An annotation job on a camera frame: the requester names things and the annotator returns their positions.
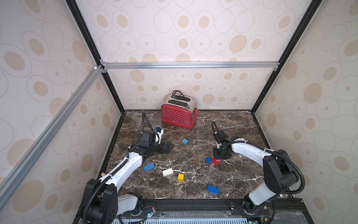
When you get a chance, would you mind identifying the blue long lego brick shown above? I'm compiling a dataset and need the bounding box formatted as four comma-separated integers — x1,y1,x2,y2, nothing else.
144,163,155,172

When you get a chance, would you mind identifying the light blue small lego brick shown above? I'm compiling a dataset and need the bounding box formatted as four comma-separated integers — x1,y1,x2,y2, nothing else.
182,139,189,145

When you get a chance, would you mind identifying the white long lego brick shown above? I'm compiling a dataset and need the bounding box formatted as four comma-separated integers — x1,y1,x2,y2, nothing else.
162,168,173,177

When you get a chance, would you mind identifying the yellow small lego brick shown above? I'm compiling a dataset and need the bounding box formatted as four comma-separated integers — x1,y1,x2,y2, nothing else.
178,174,184,182

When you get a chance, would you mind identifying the blue lego brick front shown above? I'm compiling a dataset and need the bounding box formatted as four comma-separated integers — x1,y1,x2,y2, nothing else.
207,184,220,195

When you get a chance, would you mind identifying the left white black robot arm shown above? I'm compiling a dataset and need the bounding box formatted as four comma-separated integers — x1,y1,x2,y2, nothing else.
77,112,174,224

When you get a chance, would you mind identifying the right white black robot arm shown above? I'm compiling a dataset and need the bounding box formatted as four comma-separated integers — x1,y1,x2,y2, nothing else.
211,121,305,214

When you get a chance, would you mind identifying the clear plastic cup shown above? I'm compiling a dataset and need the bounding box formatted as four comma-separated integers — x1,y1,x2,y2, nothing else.
150,117,162,133

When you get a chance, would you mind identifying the red polka dot toaster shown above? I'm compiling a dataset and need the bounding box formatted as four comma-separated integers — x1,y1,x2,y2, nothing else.
161,90,199,129

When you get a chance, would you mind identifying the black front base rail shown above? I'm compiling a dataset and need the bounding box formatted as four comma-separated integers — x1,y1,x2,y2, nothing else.
87,196,314,224

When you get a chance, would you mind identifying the horizontal aluminium rail back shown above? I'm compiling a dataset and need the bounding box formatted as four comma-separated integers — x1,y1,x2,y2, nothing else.
96,61,280,71

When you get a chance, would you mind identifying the diagonal aluminium rail left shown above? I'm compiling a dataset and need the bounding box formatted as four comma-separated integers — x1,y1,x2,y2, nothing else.
1,65,104,210

